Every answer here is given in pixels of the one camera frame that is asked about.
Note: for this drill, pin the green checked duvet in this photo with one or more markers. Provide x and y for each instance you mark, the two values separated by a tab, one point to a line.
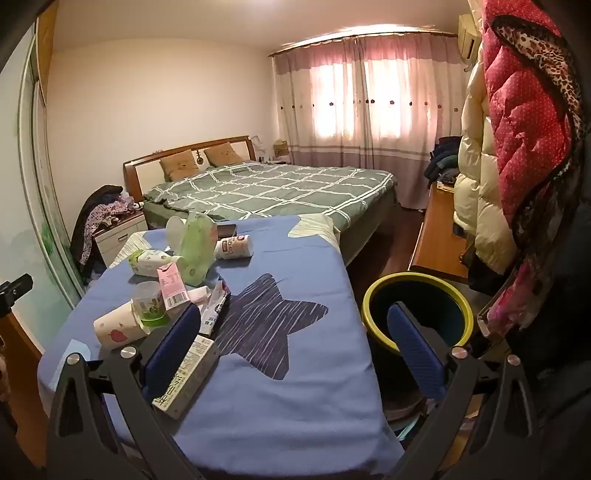
286	189

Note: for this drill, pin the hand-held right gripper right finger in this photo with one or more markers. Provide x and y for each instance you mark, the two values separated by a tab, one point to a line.
415	355

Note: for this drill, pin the pink carton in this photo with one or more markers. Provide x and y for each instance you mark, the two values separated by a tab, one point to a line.
171	284

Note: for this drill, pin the pink floral scarf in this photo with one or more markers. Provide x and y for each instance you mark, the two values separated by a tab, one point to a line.
517	295

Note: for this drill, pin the long white green carton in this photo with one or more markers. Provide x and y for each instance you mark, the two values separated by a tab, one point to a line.
190	383

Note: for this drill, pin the crumpled white tissue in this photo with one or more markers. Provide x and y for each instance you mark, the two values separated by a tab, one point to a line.
198	294

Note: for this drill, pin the clear plastic cup green label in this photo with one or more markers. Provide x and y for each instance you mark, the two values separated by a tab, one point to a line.
147	300

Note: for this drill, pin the yellow-rimmed blue trash bin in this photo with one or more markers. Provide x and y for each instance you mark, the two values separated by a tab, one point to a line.
415	293

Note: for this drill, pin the dark smartphone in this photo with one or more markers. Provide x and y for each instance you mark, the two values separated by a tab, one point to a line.
226	230

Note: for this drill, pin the black bag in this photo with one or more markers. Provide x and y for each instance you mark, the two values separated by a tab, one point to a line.
480	272

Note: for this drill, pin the leopard-print scarf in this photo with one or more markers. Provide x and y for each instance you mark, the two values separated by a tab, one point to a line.
545	50

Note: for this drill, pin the white cup red label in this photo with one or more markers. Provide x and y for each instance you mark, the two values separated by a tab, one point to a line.
235	247

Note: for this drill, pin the white cardboard box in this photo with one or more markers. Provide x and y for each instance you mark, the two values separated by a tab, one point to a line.
124	233

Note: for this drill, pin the white plastic wrapper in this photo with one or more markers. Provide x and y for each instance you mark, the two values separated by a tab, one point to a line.
214	307

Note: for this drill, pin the wooden bed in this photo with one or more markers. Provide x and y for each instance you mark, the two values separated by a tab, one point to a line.
138	168

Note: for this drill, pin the tan pillow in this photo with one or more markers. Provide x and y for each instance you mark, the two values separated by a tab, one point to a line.
179	165
222	154

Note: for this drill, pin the patterned cloth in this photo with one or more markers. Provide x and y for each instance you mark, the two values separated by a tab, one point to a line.
111	210

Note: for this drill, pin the green white packet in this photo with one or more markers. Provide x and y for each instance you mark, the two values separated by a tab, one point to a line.
147	262

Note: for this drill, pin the green plastic bag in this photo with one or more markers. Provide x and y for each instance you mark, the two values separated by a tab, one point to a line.
196	249

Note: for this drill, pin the apple-print paper cup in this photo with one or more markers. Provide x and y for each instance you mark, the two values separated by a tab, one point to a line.
115	325

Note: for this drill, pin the black coat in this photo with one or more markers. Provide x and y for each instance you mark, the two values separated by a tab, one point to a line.
568	323

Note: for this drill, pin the wooden desk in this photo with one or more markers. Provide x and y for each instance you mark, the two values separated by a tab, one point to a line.
438	230

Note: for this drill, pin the cream puffer jacket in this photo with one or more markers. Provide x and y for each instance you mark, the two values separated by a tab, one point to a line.
480	184

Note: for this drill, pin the pile of dark clothes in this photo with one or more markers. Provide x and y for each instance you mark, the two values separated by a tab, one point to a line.
443	159

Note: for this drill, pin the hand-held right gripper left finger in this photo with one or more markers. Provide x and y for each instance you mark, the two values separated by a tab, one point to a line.
171	353

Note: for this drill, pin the white air conditioner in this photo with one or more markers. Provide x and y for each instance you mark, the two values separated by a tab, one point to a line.
467	37

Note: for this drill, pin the red dotted padded jacket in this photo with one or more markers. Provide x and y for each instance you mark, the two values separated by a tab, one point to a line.
521	129

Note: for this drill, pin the pink curtain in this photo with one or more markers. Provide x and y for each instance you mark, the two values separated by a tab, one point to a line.
415	115
300	115

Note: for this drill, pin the sliding door wardrobe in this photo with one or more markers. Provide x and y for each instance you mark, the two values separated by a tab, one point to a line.
46	207

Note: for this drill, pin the blue star-print blanket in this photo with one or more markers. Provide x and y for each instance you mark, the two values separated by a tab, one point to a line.
300	392

